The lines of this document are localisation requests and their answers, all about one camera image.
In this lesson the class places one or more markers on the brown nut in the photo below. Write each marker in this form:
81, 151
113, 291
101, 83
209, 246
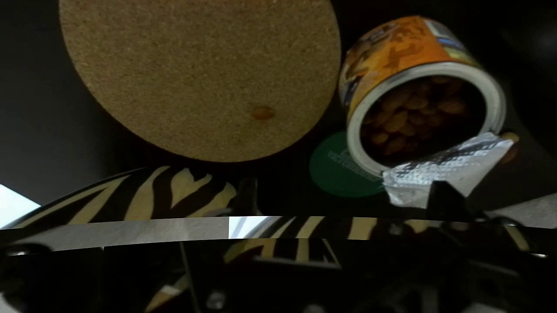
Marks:
261, 112

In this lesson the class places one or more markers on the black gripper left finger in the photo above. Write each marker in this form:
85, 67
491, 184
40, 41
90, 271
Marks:
245, 198

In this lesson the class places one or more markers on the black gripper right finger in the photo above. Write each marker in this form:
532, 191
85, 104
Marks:
454, 206

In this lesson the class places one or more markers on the zebra pattern bamboo bowl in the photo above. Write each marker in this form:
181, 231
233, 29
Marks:
144, 194

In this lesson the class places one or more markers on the round cork board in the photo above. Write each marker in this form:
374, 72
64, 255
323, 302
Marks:
196, 76

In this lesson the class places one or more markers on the yellow nut tin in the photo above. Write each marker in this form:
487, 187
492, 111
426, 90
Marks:
405, 64

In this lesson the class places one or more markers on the green plastic lid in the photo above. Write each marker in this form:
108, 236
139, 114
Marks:
339, 168

